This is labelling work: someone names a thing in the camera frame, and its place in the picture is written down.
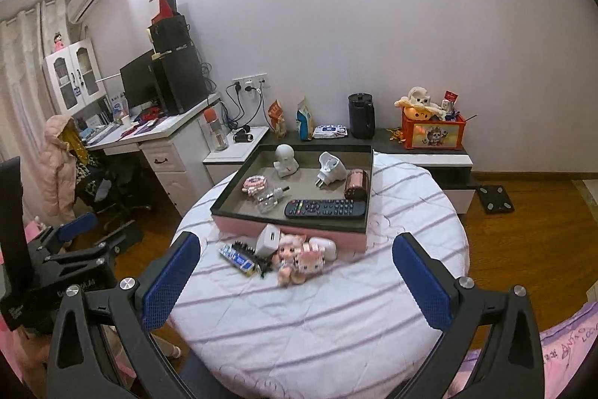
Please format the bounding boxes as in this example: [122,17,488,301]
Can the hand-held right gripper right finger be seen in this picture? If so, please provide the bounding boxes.
[391,233,545,399]

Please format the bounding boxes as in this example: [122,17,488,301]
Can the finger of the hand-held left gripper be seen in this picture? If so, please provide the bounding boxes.
[29,212,100,260]
[47,225,143,271]

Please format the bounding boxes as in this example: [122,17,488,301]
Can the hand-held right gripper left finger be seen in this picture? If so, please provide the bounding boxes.
[47,231,206,399]

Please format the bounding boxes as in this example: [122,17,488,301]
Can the rose gold metal cylinder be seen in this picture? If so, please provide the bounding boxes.
[344,168,371,200]

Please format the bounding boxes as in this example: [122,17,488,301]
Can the black remote control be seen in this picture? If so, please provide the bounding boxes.
[284,198,368,221]

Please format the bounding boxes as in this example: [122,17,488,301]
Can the clear glass bottle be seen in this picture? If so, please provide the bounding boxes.
[256,186,292,213]

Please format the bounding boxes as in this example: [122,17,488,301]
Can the white plug-in night light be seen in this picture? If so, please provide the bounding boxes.
[317,151,347,190]

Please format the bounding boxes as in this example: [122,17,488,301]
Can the pink box with black rim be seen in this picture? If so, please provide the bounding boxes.
[210,144,375,258]

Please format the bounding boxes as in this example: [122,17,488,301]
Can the white round-headed figurine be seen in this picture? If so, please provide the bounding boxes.
[274,144,300,178]

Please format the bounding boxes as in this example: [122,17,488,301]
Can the black office chair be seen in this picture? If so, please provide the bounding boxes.
[74,163,152,237]

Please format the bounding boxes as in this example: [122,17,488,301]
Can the pink jacket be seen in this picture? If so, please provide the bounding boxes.
[39,114,81,223]

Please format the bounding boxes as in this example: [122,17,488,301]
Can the blue and white strip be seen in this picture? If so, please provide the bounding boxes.
[219,243,258,277]

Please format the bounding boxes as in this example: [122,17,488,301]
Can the black comb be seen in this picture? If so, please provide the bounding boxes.
[231,242,275,279]

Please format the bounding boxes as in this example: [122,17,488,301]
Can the round table with striped cloth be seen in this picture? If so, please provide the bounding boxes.
[166,151,470,399]

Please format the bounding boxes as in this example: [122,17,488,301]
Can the white earbud case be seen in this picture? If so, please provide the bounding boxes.
[308,236,337,260]

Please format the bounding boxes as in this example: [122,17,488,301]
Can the white charger cube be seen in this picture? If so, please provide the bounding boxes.
[255,224,281,259]

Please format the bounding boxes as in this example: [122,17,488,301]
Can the white desk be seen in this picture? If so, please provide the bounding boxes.
[85,92,221,218]

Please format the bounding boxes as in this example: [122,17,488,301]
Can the black bathroom scale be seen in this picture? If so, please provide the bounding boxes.
[475,185,515,215]

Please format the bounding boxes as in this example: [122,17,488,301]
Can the pink-haired doll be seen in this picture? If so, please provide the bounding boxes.
[272,235,308,288]

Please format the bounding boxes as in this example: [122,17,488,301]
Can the pale lace curtain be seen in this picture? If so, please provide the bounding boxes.
[0,0,72,217]

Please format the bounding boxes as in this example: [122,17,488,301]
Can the white glass-door cabinet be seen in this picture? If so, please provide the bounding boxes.
[42,39,108,118]

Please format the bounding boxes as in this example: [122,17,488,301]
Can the orange printed toy box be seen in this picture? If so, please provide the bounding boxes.
[401,113,467,151]

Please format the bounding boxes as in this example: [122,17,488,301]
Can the black computer monitor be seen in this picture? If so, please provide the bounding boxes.
[120,49,162,110]

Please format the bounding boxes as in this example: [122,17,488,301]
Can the bottle with orange cap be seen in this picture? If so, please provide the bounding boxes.
[202,108,230,152]

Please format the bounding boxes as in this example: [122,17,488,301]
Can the pink printed bedsheet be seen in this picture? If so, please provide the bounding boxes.
[446,300,598,399]

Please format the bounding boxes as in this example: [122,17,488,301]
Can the yellow plush toy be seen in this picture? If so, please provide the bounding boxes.
[394,97,450,122]

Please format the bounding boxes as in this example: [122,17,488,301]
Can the black computer tower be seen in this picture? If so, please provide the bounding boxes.
[151,46,210,116]

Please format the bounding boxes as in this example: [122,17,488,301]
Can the wet wipes pack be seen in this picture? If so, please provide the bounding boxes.
[312,123,349,140]

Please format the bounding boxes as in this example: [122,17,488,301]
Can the black kettle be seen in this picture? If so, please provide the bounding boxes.
[348,92,376,140]

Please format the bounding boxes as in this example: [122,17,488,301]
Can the orange snack bag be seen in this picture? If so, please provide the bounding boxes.
[266,99,289,136]

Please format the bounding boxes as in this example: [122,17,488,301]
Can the blue and white snack bag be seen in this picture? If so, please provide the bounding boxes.
[295,96,315,142]

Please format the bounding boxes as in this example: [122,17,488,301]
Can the black power cables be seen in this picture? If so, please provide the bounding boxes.
[219,81,263,133]

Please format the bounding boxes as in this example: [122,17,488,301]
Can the white wall outlet strip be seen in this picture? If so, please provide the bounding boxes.
[232,73,270,94]

